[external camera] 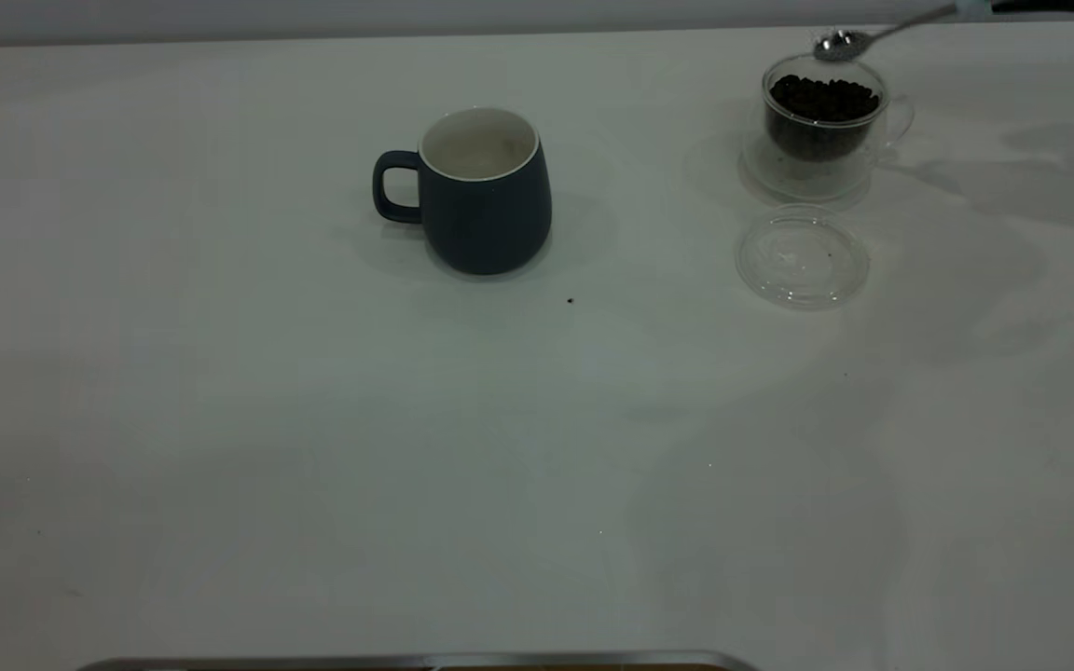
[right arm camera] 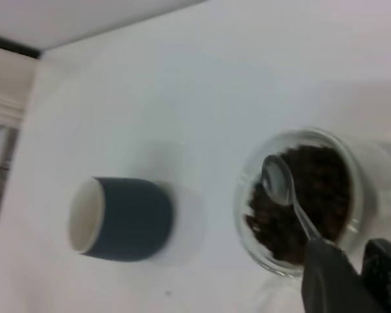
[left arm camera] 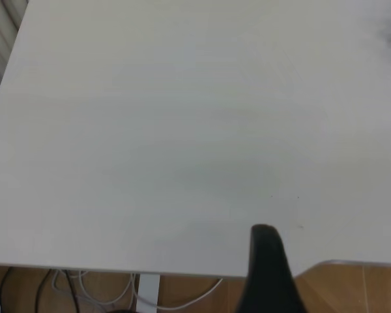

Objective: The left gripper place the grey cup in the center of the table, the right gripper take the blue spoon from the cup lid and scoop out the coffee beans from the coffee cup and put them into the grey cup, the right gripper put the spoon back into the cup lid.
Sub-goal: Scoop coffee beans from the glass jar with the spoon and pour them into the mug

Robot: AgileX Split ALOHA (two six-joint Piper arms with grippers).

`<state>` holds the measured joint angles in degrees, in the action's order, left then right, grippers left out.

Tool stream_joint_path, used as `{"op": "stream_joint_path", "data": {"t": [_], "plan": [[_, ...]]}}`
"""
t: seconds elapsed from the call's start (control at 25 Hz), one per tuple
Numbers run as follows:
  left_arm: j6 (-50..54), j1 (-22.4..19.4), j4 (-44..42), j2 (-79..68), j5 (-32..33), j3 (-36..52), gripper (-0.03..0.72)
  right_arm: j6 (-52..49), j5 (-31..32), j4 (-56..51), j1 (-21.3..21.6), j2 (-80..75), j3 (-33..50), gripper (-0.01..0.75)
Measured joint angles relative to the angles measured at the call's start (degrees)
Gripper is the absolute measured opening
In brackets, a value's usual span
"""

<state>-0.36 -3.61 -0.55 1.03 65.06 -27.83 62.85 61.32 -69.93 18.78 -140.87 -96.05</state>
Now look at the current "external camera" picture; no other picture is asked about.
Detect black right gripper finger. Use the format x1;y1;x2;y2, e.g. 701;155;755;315
992;0;1074;21

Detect metal spoon with blue handle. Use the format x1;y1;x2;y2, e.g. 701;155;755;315
812;0;996;63

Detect dark grey ceramic mug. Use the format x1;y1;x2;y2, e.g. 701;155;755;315
371;106;555;278

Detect coffee beans in glass cup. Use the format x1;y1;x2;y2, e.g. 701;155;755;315
767;75;882;166

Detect clear glass cup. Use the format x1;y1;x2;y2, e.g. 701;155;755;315
739;53;916;206

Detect clear glass lid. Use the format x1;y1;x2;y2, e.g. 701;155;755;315
735;204;872;311

